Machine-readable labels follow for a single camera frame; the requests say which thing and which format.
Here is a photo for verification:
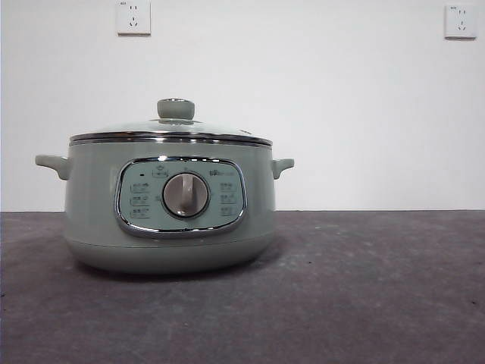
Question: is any grey round dial knob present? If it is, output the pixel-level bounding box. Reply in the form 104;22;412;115
161;172;211;219

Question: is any white wall socket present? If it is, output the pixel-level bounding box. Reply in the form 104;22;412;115
115;0;152;37
444;3;478;40

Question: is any pale green electric cooking pot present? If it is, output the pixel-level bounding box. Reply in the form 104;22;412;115
34;140;296;275

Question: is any glass lid with green knob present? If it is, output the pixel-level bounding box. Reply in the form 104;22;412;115
69;97;273;147

